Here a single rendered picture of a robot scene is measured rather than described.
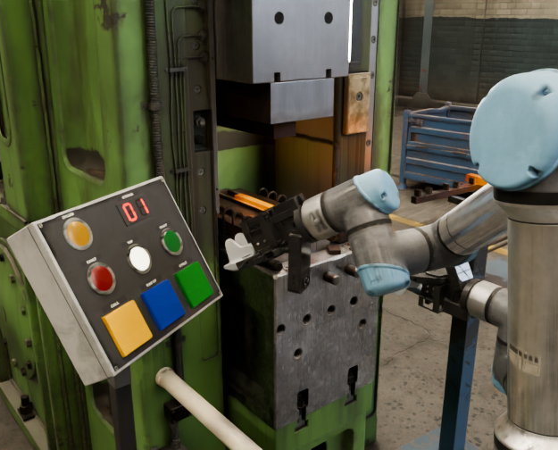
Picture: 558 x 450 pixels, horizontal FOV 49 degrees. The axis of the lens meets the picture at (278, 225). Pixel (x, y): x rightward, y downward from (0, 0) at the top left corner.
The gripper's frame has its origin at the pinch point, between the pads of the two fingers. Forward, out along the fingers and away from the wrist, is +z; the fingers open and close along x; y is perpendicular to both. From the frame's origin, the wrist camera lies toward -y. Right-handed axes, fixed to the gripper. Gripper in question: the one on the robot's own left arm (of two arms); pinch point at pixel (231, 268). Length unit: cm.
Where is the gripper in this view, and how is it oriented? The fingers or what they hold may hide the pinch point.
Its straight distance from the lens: 116.9
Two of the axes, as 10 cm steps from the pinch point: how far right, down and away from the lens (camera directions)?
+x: -4.5, 2.9, -8.5
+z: -7.7, 3.5, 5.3
